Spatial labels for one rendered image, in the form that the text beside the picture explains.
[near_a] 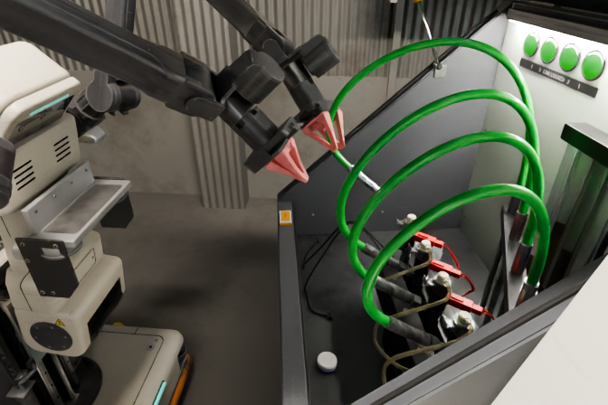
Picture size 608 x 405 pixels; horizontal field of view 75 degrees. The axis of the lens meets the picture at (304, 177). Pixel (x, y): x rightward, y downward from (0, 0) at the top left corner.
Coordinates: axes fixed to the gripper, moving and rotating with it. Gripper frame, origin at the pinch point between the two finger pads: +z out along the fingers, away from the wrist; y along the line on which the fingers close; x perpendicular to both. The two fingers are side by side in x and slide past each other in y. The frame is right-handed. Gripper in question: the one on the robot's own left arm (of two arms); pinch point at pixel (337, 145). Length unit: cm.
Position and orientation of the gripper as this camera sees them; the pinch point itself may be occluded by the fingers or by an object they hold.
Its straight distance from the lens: 81.8
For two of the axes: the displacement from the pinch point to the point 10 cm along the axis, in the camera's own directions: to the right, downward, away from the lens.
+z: 4.9, 8.5, -1.6
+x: -6.4, 4.8, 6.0
